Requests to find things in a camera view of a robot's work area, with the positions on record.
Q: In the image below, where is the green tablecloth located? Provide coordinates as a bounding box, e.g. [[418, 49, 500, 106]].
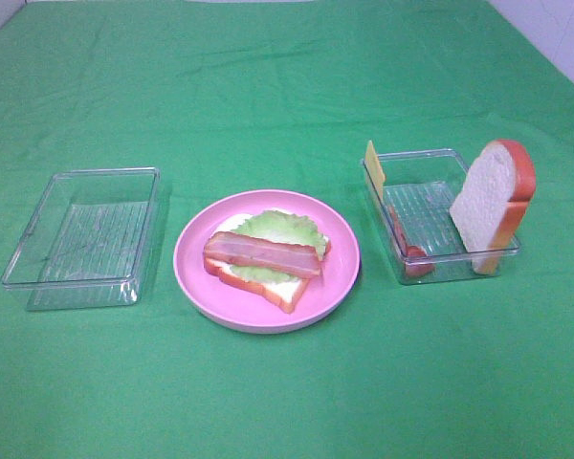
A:
[[0, 1, 574, 458]]

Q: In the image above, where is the toy bread slice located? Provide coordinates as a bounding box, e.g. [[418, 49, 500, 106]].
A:
[[203, 220, 331, 314], [450, 139, 536, 274]]

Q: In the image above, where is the thick toy bacon strip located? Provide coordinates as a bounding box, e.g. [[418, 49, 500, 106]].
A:
[[203, 231, 321, 278]]

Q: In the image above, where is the right clear plastic tray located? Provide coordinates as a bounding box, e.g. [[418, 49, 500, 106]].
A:
[[362, 148, 520, 285]]

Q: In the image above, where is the toy lettuce leaf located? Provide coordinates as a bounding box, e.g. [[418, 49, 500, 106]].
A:
[[217, 208, 329, 283]]

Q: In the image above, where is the yellow toy cheese slice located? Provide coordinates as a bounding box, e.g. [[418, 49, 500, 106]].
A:
[[364, 140, 386, 200]]

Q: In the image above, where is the clear plastic tray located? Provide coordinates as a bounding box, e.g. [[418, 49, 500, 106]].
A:
[[1, 167, 160, 312], [362, 148, 520, 285]]

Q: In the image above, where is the pink round plate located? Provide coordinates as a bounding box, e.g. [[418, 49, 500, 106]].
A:
[[173, 189, 361, 334]]

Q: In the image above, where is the thin toy bacon strip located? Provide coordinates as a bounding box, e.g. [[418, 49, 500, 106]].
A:
[[387, 206, 435, 279]]

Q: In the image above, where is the left clear plastic tray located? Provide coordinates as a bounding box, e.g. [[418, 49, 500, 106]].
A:
[[1, 167, 160, 312]]

